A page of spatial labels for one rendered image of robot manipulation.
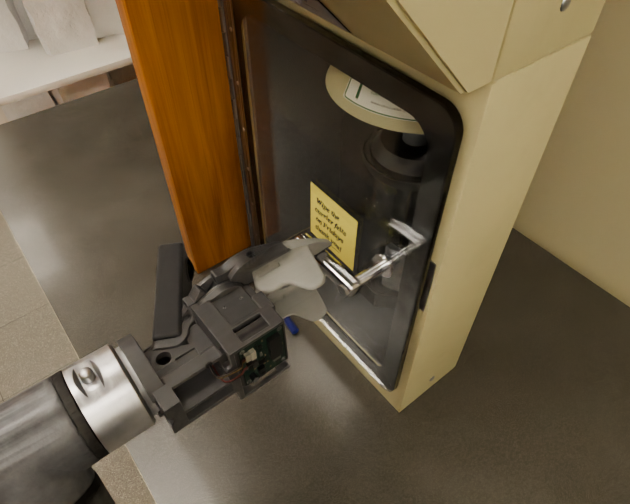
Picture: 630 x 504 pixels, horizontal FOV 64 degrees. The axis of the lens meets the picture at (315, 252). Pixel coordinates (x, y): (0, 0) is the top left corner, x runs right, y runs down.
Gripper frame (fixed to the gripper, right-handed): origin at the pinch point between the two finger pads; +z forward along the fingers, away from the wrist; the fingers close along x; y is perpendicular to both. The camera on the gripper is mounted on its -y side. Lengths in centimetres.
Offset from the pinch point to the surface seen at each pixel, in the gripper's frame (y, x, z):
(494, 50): 12.0, 23.1, 4.6
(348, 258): 0.5, -3.3, 4.1
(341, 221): -0.8, 1.2, 4.1
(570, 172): 2, -13, 48
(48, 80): -108, -23, -1
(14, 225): -57, -23, -24
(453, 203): 11.0, 10.5, 5.4
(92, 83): -117, -31, 11
